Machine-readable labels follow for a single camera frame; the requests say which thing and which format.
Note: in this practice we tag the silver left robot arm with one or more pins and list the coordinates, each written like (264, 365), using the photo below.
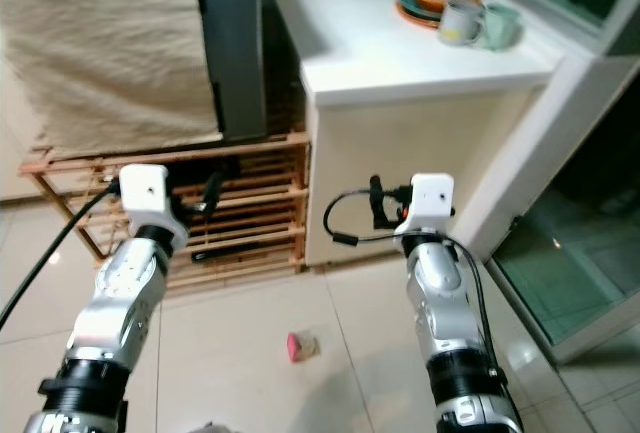
(115, 303)

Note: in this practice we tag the orange and green plate stack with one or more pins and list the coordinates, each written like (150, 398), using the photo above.
(418, 3)

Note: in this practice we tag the grey fridge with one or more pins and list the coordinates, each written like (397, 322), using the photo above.
(232, 43)

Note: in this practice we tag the pale green mug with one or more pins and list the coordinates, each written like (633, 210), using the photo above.
(502, 29)

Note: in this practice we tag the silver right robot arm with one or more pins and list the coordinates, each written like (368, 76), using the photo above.
(445, 293)

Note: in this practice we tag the white framed glass door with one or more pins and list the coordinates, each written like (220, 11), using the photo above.
(560, 253)

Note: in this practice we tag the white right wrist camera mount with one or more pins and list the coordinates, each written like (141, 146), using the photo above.
(428, 201)

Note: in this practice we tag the wooden slatted rack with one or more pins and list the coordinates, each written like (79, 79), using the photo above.
(260, 213)

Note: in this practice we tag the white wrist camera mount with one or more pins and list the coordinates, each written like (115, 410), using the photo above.
(145, 191)
(428, 201)

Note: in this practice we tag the white counter cabinet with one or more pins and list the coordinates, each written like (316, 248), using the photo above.
(410, 153)

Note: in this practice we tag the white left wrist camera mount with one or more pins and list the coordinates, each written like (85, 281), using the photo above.
(145, 191)

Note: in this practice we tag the grey mug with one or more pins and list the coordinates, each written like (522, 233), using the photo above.
(457, 25)

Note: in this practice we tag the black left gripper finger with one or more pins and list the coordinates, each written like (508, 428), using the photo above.
(216, 191)

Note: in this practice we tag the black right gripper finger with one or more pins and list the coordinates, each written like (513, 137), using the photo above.
(376, 203)

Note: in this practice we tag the beige cloth cover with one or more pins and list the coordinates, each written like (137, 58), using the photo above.
(110, 43)

